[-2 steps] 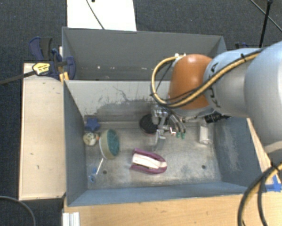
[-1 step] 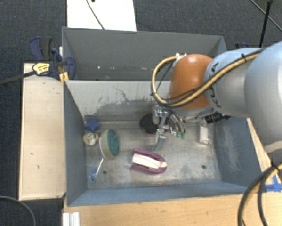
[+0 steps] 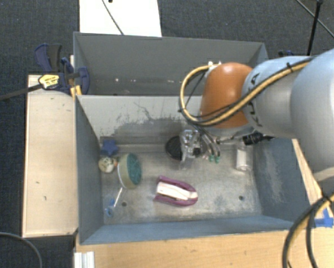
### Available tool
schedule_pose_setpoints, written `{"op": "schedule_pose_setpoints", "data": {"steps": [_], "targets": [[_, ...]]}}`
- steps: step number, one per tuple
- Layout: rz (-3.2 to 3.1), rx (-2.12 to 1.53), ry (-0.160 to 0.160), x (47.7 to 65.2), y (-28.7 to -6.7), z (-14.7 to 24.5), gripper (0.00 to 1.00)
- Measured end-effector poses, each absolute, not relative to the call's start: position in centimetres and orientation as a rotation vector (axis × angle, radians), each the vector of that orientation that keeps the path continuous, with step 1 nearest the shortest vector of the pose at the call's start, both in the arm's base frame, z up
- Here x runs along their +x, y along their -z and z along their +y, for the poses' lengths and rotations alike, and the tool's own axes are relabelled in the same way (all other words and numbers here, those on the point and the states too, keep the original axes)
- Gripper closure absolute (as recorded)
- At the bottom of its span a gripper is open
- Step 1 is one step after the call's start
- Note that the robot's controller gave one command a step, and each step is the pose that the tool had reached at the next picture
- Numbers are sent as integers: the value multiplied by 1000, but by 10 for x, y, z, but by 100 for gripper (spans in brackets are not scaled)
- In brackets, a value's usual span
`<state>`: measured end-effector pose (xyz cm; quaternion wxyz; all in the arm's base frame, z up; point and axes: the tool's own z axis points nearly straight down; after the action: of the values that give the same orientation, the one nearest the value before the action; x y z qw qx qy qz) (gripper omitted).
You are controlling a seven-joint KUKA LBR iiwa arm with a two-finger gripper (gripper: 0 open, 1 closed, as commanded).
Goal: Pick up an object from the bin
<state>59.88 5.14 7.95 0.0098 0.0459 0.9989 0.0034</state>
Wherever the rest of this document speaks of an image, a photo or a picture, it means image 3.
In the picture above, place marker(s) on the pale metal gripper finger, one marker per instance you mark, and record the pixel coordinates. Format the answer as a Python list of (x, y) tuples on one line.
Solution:
[(184, 156), (194, 142)]

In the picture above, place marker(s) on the black round disc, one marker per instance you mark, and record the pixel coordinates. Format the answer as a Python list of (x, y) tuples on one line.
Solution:
[(173, 148)]

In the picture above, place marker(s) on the purple and white toy onion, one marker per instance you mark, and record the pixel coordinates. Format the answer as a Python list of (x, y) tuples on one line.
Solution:
[(175, 191)]

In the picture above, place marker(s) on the grey metal bin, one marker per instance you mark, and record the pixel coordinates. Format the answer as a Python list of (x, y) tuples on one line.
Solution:
[(217, 188)]

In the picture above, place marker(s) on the round green scrub sponge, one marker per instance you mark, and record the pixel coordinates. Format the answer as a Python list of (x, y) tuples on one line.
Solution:
[(131, 170)]

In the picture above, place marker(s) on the blue star-shaped toy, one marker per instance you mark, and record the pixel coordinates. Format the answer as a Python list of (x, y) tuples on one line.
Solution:
[(108, 147)]

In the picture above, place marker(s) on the small white and green ball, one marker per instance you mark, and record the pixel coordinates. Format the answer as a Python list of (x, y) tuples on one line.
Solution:
[(106, 165)]

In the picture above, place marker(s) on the white stick with blue end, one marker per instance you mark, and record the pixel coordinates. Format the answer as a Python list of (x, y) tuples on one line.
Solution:
[(116, 201)]

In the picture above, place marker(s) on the pale wood board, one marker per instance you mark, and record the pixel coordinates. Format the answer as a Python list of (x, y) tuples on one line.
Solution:
[(49, 163)]

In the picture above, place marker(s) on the black cylinder on white bracket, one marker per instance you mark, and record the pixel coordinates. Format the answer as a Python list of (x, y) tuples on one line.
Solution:
[(253, 139)]

